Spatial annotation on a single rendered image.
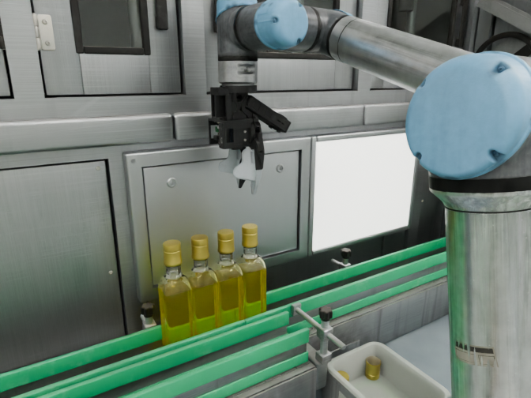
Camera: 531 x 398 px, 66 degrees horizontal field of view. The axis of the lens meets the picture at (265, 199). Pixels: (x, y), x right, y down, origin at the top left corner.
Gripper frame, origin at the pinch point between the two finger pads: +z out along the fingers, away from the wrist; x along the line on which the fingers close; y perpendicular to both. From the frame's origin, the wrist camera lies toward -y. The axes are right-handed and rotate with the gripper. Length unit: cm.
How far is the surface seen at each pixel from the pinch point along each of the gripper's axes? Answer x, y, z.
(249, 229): 1.4, 1.0, 9.3
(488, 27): -10, -93, -36
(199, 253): 1.7, 12.6, 11.8
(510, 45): -2, -93, -30
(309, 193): -12.1, -25.2, 8.6
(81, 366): -3.4, 36.0, 32.0
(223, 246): 1.4, 7.2, 11.8
